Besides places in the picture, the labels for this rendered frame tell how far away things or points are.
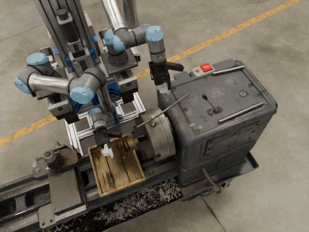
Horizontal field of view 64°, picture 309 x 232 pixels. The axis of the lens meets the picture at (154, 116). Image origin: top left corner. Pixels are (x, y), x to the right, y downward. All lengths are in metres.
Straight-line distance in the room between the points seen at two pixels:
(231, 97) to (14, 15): 4.27
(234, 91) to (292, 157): 1.53
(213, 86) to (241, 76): 0.19
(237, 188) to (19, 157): 2.33
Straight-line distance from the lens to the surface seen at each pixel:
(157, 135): 1.36
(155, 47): 1.15
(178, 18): 4.19
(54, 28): 1.77
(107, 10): 1.33
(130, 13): 1.59
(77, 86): 1.36
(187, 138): 1.32
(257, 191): 2.64
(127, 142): 1.48
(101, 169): 1.69
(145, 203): 1.88
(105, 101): 1.63
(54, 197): 1.63
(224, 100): 1.47
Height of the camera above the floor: 2.40
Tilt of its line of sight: 56 degrees down
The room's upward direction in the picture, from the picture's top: 6 degrees counter-clockwise
